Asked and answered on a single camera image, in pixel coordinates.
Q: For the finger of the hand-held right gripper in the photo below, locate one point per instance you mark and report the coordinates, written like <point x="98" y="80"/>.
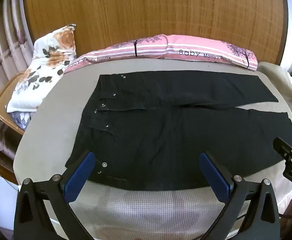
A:
<point x="286" y="151"/>

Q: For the beige blanket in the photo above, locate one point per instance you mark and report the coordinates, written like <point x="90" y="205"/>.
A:
<point x="273" y="72"/>

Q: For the grey bed mat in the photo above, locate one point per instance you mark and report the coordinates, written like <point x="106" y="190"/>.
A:
<point x="141" y="205"/>

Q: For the grey patterned cloth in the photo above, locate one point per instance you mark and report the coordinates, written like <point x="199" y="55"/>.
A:
<point x="20" y="120"/>

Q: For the wooden headboard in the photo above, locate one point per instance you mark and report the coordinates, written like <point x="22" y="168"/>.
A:
<point x="148" y="10"/>

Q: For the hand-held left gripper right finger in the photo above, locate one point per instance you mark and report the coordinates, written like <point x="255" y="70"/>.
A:
<point x="214" y="177"/>

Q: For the beige patterned curtain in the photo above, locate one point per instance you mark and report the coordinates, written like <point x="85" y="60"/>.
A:
<point x="8" y="37"/>

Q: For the black pants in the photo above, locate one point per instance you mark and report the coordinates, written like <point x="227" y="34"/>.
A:
<point x="161" y="130"/>

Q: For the pink striped pillow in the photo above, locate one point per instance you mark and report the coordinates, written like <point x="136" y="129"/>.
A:
<point x="173" y="46"/>

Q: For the wicker chair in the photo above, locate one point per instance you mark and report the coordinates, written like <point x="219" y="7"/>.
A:
<point x="3" y="100"/>

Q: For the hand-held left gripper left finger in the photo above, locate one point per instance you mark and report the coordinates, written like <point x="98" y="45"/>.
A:
<point x="82" y="172"/>

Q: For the floral pillow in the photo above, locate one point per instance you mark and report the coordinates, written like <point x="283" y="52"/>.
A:
<point x="43" y="62"/>

